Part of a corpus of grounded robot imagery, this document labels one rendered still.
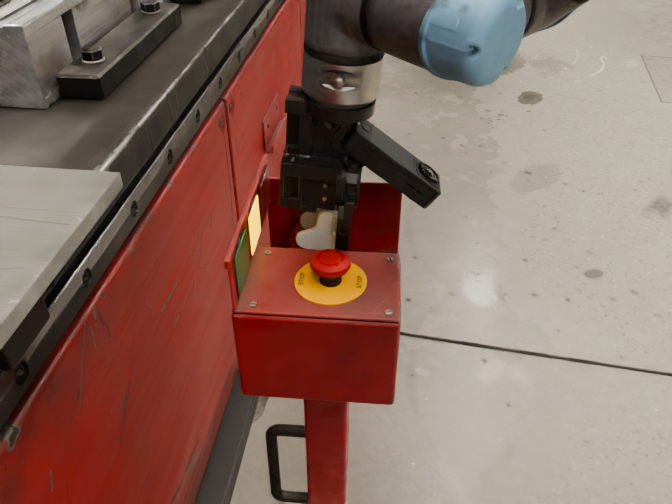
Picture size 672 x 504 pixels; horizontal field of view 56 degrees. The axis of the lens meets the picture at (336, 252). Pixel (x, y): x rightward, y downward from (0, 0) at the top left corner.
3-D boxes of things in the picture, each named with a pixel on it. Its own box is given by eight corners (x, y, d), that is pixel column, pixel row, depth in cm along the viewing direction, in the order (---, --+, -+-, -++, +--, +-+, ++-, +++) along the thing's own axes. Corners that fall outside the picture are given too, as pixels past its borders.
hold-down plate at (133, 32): (103, 101, 74) (98, 76, 72) (60, 99, 75) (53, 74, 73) (182, 22, 98) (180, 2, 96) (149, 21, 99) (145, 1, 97)
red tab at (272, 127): (273, 153, 132) (271, 122, 128) (264, 152, 132) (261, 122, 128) (286, 122, 144) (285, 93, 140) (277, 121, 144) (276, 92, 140)
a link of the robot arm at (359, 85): (385, 42, 61) (382, 73, 55) (379, 86, 64) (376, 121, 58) (308, 33, 62) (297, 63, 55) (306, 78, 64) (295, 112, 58)
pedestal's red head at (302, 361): (393, 407, 65) (405, 271, 54) (241, 396, 66) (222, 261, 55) (395, 283, 81) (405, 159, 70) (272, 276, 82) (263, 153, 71)
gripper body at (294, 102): (289, 176, 72) (293, 74, 64) (364, 185, 71) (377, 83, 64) (278, 213, 65) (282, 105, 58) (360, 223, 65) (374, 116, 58)
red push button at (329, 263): (349, 300, 61) (349, 271, 59) (308, 297, 62) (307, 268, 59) (352, 274, 64) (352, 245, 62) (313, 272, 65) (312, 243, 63)
